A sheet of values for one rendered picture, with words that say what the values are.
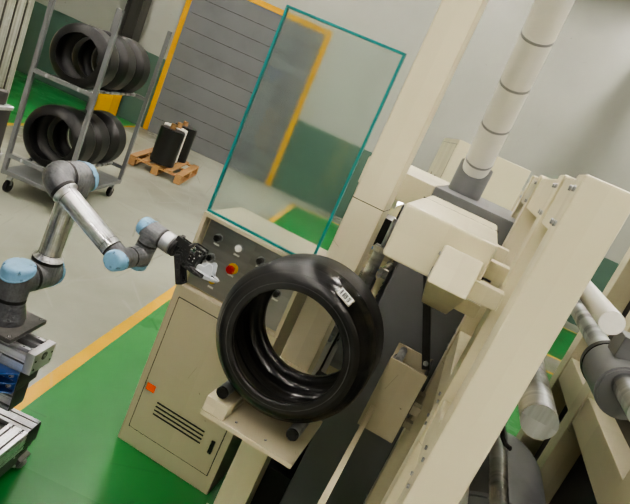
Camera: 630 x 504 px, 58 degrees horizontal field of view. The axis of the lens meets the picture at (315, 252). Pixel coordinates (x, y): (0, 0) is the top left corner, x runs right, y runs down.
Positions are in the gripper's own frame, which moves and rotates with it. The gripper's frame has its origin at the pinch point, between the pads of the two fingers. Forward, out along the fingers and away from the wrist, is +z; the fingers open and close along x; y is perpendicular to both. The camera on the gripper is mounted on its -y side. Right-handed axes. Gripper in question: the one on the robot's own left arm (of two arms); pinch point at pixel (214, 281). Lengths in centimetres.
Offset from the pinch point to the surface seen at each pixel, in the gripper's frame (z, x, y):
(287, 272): 23.6, -10.6, 22.0
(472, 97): -51, 924, 179
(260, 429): 42, -2, -35
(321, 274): 33.0, -8.4, 27.1
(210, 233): -32, 56, -7
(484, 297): 75, -37, 55
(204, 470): 24, 50, -106
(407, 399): 79, 19, -3
